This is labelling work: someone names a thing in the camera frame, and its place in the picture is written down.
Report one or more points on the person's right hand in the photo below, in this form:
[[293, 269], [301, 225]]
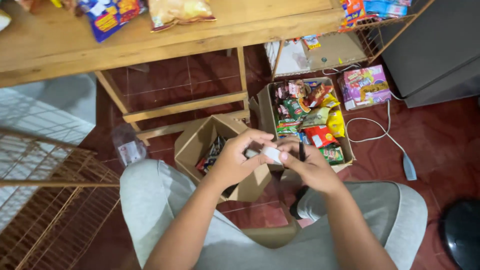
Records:
[[317, 168]]

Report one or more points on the person's left hand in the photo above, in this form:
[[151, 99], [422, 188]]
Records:
[[232, 163]]

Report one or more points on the black pen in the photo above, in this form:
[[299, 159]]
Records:
[[302, 150]]

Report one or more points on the white tape roll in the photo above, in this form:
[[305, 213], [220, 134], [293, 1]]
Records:
[[271, 153]]

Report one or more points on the snack packets in small box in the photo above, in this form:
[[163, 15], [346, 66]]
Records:
[[212, 155]]

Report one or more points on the small open cardboard box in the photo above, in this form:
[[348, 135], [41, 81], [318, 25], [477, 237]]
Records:
[[195, 142]]

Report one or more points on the heap of colourful snack packets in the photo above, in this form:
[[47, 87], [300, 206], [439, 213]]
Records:
[[311, 112]]

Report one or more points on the large open cardboard box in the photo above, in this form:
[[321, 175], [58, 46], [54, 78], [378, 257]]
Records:
[[264, 108]]

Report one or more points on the tan low stool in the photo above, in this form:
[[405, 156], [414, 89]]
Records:
[[270, 234]]

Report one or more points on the person's grey trousers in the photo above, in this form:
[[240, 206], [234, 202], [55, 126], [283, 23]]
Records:
[[150, 202]]

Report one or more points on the pink purple snack carton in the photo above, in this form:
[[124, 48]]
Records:
[[365, 86]]

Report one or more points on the clear plastic bag with paper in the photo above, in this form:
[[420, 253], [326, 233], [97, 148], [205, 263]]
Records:
[[129, 150]]

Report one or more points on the wooden table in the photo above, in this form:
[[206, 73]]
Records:
[[180, 45]]

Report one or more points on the yellow chips bag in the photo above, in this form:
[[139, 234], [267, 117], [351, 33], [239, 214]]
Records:
[[180, 13]]

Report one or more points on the black round object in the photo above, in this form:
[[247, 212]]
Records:
[[463, 236]]

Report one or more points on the grey refrigerator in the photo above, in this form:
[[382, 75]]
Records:
[[435, 56]]

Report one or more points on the blue snack packet pack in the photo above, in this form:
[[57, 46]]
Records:
[[108, 17]]

